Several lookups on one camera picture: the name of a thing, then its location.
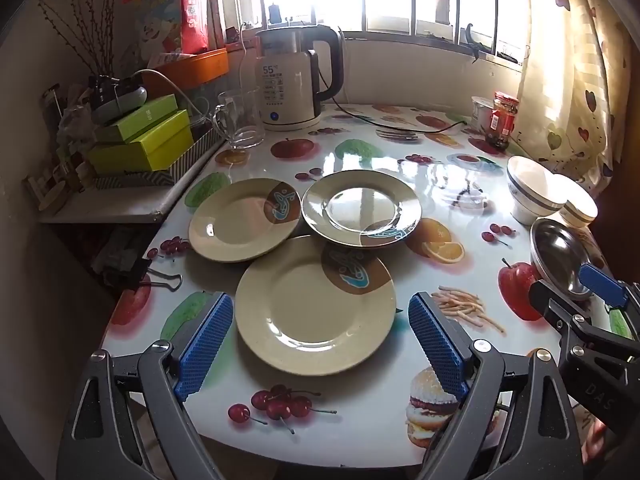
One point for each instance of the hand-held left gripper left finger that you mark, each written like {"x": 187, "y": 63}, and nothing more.
{"x": 205, "y": 345}

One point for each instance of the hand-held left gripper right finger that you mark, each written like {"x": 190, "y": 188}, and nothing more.
{"x": 437, "y": 350}

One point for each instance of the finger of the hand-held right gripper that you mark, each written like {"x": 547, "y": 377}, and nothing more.
{"x": 550, "y": 307}
{"x": 602, "y": 282}

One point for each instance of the stainless steel bowl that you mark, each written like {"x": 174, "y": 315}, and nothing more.
{"x": 557, "y": 255}

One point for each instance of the white bowl with blue stripe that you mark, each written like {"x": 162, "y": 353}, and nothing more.
{"x": 532, "y": 195}
{"x": 580, "y": 205}

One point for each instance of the beige plate with brown patch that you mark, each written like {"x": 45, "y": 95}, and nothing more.
{"x": 360, "y": 205}
{"x": 232, "y": 222}
{"x": 305, "y": 320}

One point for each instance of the person's right hand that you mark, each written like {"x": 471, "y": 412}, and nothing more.
{"x": 597, "y": 442}

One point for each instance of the black binder clip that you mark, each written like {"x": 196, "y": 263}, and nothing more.
{"x": 145, "y": 275}

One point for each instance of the white side shelf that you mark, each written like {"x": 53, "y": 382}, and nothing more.
{"x": 125, "y": 202}

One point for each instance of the zigzag patterned box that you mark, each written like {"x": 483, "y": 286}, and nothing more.
{"x": 190, "y": 160}

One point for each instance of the red lidded sauce jar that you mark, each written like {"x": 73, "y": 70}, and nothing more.
{"x": 501, "y": 120}

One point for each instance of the fruit print tablecloth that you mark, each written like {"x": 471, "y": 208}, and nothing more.
{"x": 380, "y": 160}

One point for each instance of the green cardboard box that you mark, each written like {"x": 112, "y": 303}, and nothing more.
{"x": 145, "y": 150}
{"x": 135, "y": 117}

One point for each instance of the white plastic container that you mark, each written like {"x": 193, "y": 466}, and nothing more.
{"x": 480, "y": 112}

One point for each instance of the heart print curtain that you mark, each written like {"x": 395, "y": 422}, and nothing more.
{"x": 570, "y": 75}

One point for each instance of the small cardboard boxes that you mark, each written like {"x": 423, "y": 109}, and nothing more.
{"x": 55, "y": 170}

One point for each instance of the clear glass mug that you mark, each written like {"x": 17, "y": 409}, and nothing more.
{"x": 242, "y": 115}

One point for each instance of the grey oval device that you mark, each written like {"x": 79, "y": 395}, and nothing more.
{"x": 120, "y": 102}

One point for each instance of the white electric kettle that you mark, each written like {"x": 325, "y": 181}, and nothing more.
{"x": 287, "y": 85}

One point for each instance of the orange plastic tray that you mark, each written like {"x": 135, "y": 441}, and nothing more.
{"x": 190, "y": 67}

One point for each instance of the colourful cartoon bag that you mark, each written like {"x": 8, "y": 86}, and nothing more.
{"x": 155, "y": 20}

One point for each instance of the red snack bag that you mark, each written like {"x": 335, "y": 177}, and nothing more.
{"x": 194, "y": 10}

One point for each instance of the dried willow branches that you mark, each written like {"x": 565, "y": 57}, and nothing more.
{"x": 85, "y": 25}

